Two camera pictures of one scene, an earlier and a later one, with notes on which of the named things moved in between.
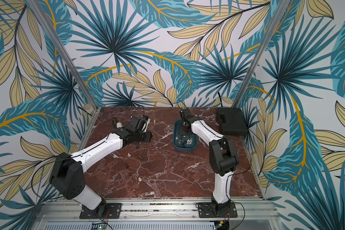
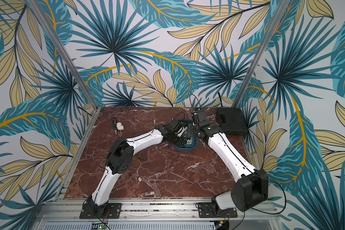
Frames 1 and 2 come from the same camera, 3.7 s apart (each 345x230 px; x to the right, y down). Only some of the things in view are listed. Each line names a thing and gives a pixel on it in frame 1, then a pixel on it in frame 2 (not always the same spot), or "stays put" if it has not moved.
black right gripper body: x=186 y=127 -> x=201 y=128
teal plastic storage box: x=183 y=143 stays put
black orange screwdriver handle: x=114 y=123 stays put
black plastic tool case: x=232 y=121 stays put
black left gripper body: x=143 y=136 -> x=177 y=139
